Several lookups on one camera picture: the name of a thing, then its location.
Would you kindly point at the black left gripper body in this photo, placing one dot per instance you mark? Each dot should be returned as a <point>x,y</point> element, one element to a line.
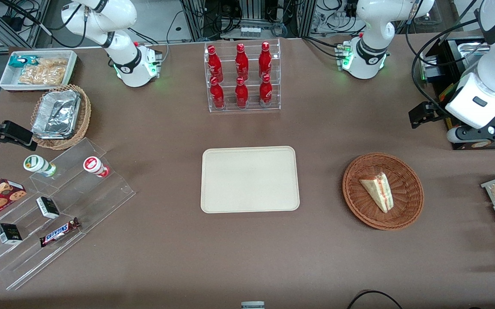
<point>435,110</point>

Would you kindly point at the triangle sandwich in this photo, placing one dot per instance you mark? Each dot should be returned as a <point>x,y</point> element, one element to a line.
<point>378,191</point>

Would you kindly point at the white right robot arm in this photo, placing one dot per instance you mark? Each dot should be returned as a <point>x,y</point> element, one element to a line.
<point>101,21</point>

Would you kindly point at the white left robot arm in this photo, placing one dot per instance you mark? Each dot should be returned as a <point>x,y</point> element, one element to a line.
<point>492,73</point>

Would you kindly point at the silver metal tray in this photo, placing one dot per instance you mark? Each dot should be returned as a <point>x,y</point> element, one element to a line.
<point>466,49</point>

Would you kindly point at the oval light wicker basket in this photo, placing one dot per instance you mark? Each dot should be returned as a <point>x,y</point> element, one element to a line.
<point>85,111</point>

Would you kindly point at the round brown wicker basket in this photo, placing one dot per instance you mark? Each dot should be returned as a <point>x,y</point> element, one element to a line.
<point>359,197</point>

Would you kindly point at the beige plastic tray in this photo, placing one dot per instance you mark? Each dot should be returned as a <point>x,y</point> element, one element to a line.
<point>249,180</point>

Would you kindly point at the green lid drink cup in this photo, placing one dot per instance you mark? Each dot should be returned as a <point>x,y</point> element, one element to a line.
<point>36,164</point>

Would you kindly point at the aluminium foil container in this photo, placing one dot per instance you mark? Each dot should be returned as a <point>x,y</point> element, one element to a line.
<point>56,113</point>

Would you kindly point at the white rectangular bin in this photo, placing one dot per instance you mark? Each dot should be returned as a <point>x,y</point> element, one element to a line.
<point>9,79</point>

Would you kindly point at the clear bag of crackers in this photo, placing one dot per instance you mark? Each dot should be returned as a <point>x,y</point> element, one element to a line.
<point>43,72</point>

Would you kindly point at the teal snack packet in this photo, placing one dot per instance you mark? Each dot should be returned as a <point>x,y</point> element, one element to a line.
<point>20,61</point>

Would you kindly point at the small black box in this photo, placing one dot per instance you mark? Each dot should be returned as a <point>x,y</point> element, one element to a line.
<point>48,207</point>
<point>8,234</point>

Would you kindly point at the red lid drink cup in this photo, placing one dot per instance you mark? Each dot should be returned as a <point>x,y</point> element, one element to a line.
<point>92,165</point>

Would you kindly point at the clear acrylic step display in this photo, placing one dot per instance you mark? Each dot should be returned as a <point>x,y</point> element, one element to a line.
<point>101,197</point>

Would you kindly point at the Snickers chocolate bar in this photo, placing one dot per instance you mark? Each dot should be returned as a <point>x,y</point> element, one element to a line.
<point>60,232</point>

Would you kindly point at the red drink bottle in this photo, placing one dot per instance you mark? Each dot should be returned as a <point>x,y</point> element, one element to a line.
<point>242,62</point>
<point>266,92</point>
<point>214,64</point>
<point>265,60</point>
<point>217,95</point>
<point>241,94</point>

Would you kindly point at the clear acrylic bottle rack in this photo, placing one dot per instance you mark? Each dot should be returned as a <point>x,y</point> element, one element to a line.
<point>254,105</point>

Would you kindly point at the white power strip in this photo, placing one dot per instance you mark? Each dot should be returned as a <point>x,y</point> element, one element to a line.
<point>250,31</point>

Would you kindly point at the small grey white device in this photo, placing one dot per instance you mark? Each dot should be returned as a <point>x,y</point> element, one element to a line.
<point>252,305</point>

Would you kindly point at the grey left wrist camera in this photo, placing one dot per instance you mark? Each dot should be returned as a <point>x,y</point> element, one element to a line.
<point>455,134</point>

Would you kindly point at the aluminium equipment frame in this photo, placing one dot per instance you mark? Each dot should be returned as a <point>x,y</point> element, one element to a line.
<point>252,10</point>

